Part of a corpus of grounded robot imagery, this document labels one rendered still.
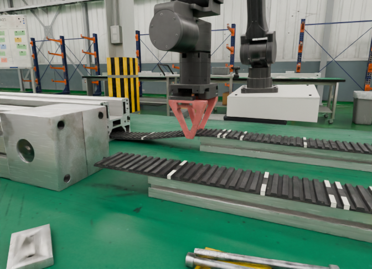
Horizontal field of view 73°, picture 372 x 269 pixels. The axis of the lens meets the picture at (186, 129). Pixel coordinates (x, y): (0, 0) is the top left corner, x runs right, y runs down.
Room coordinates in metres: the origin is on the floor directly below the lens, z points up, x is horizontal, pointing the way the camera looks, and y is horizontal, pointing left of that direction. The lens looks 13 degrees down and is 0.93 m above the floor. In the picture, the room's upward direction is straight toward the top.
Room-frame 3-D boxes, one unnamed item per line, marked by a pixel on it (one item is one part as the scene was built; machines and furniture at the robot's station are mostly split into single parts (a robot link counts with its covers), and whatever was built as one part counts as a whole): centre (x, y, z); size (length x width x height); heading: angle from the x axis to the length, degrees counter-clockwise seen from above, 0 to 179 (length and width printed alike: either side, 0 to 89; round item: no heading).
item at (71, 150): (0.36, 0.18, 0.83); 0.12 x 0.09 x 0.10; 158
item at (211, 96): (0.49, -0.02, 0.85); 0.07 x 0.07 x 0.09; 69
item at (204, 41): (0.47, -0.01, 0.98); 0.07 x 0.06 x 0.07; 150
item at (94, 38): (9.88, 4.87, 1.10); 3.30 x 0.90 x 2.20; 67
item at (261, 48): (0.86, -0.24, 0.97); 0.09 x 0.05 x 0.10; 150
